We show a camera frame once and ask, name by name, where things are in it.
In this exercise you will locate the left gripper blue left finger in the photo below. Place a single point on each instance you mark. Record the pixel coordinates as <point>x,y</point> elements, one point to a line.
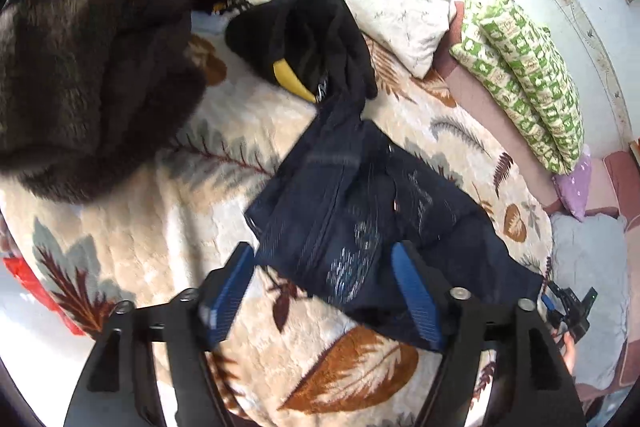
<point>222,292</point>

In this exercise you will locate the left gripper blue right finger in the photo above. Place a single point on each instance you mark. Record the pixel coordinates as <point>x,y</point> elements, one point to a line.
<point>413,279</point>

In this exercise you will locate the dark blue embroidered jeans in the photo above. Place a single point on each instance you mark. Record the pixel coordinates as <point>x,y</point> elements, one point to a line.
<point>345,195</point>

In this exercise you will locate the person's right hand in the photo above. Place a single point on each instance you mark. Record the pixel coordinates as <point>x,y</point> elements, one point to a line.
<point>565,342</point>

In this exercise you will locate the cream leaf-print blanket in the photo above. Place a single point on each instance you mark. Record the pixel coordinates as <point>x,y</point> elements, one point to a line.
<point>291,359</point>

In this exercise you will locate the purple dotted pillow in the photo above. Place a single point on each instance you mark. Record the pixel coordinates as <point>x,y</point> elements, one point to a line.
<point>573,188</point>

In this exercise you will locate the red cloth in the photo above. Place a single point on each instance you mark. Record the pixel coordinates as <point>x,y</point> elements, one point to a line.
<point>20,270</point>

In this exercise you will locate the dark brown fur coat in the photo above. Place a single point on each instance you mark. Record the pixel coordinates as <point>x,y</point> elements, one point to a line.
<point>92,89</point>

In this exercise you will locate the green white patterned folded quilt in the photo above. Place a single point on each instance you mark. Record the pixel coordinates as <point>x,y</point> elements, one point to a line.
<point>517,62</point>

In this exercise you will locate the black garment with yellow trim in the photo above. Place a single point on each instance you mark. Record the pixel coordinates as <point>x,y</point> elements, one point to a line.
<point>310,48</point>

